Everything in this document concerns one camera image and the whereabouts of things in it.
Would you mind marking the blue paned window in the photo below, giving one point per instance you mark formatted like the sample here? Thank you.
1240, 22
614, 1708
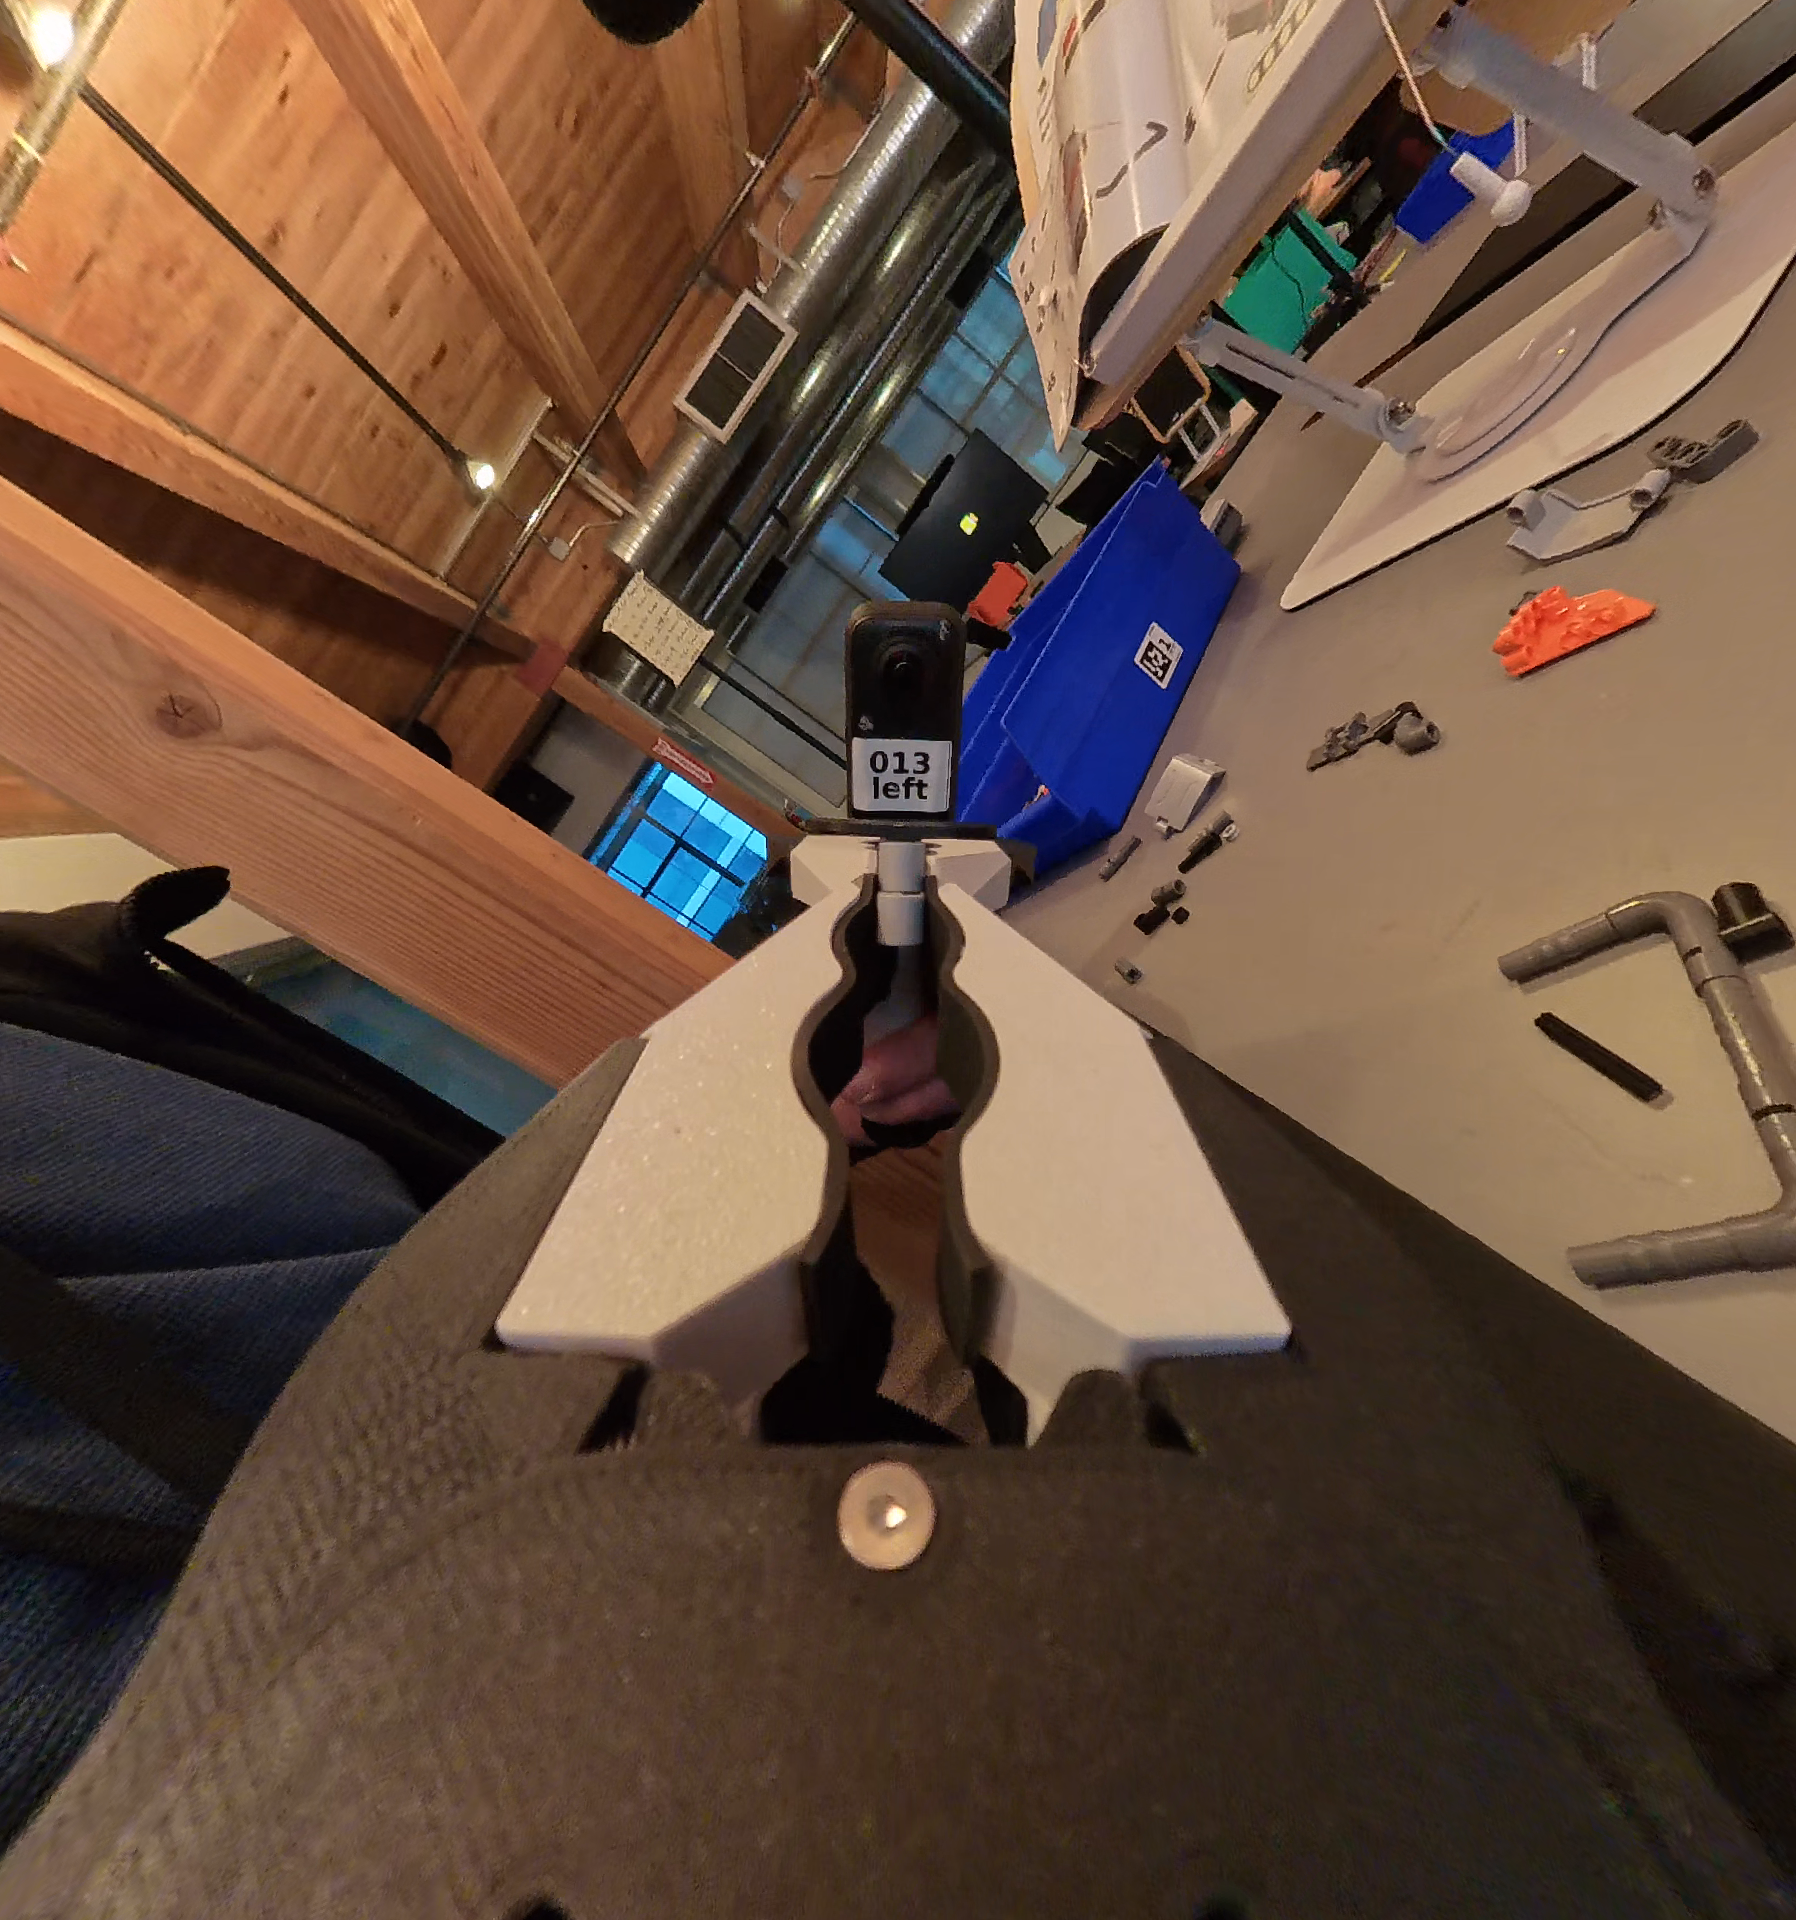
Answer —
680, 840

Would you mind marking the flat grey bracket piece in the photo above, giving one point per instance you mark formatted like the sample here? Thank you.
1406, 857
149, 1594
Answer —
1356, 738

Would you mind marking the small dark grey pin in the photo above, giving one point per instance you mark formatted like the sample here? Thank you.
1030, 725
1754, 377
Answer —
1118, 858

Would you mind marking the person's left hand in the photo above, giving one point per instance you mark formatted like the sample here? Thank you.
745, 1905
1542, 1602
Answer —
899, 1082

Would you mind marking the black pipe clip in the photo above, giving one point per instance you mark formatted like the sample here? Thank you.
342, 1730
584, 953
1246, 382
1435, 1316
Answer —
1750, 919

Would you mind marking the bent grey plastic pipe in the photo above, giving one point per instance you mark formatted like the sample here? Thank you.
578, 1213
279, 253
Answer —
1747, 1050

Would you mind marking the silver ventilation duct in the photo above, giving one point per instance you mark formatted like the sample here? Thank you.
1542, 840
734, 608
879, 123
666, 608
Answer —
853, 241

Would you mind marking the light grey plastic piece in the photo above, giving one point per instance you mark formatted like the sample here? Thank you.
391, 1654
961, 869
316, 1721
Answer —
1551, 513

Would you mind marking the black plastic rod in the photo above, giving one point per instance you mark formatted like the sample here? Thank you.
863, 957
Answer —
1597, 1055

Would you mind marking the black monitor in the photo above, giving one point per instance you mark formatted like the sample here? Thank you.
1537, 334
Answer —
972, 518

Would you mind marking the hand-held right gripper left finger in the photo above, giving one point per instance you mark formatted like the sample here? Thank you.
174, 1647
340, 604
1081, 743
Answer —
659, 1184

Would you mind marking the printed poster board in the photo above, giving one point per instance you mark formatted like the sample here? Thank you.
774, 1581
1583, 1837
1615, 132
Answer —
1123, 135

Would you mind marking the ceiling light bulb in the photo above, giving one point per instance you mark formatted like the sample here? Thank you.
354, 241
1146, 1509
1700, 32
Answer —
481, 475
50, 31

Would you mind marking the orange plastic part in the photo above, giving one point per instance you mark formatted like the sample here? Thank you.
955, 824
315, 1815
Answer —
1572, 622

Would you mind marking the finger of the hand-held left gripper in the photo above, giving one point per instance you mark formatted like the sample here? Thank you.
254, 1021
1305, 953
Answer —
831, 866
972, 866

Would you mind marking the light grey plastic cover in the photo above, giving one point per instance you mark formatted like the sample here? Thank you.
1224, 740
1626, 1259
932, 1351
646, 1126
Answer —
1183, 790

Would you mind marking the grey plastic nut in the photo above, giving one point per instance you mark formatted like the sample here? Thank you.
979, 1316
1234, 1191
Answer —
902, 908

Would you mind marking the wooden post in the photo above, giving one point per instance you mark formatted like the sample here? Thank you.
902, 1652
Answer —
239, 720

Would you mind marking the green plastic bin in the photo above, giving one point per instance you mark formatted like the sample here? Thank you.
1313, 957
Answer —
1288, 279

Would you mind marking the dark grey beam connector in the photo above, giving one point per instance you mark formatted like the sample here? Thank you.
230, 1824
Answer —
1700, 450

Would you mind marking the white vent grille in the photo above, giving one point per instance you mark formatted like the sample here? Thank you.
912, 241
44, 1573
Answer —
732, 364

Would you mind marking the blue plastic bin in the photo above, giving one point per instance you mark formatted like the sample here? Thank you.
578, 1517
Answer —
1123, 601

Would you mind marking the white paper sheet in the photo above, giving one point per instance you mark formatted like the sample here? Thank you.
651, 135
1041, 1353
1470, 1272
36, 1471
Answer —
659, 622

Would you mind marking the white stand with arms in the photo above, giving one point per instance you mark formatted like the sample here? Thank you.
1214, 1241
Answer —
1663, 344

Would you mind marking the small blue bin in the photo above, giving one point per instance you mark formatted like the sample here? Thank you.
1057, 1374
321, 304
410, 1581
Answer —
1446, 189

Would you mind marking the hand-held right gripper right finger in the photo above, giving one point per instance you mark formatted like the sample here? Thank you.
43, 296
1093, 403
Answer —
1123, 1184

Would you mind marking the black and grey connector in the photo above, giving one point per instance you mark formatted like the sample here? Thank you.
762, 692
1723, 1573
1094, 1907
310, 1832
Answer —
1207, 842

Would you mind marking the small grey elbow piece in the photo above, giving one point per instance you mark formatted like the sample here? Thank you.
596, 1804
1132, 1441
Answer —
1417, 731

